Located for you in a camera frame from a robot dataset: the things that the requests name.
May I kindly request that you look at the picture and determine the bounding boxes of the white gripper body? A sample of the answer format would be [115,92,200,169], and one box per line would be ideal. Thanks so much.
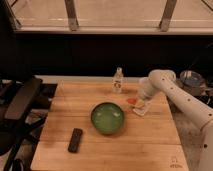
[138,77,156,100]

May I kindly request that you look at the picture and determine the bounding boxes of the red orange pepper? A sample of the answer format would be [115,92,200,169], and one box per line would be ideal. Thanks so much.
[127,98,137,105]

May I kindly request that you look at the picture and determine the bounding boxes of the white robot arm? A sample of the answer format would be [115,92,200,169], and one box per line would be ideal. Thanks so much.
[138,69,213,171]

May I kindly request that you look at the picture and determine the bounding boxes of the white sponge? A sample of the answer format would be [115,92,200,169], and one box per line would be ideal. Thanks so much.
[133,101,149,116]

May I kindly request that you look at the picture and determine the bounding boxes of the clear plastic bottle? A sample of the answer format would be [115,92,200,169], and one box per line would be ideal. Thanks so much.
[113,67,123,93]

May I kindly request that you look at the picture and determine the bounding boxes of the grey round container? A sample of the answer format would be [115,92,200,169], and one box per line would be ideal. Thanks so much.
[180,70,204,96]

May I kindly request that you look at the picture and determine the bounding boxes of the green bowl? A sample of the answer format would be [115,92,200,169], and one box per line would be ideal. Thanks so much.
[91,102,125,135]

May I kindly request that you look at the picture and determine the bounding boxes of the black remote control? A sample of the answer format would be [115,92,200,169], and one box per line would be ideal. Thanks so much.
[68,128,83,153]

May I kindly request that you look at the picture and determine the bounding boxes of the black office chair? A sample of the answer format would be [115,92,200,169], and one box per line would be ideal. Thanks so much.
[0,78,57,171]

